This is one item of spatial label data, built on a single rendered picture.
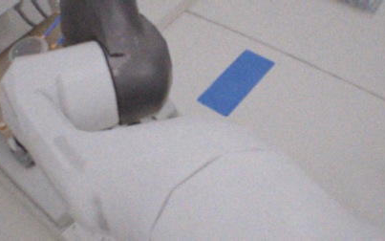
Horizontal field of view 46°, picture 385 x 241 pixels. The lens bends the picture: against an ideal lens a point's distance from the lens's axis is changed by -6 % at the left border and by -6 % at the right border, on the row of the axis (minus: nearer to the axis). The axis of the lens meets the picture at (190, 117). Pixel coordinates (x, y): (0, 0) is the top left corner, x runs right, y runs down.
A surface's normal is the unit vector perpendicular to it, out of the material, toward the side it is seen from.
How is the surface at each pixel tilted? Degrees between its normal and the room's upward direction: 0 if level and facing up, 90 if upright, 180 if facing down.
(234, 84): 0
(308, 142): 0
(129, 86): 54
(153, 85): 59
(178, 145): 25
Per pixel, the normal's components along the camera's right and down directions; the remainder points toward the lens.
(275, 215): -0.22, -0.76
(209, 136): -0.12, -0.89
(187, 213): -0.62, -0.47
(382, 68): -0.10, -0.61
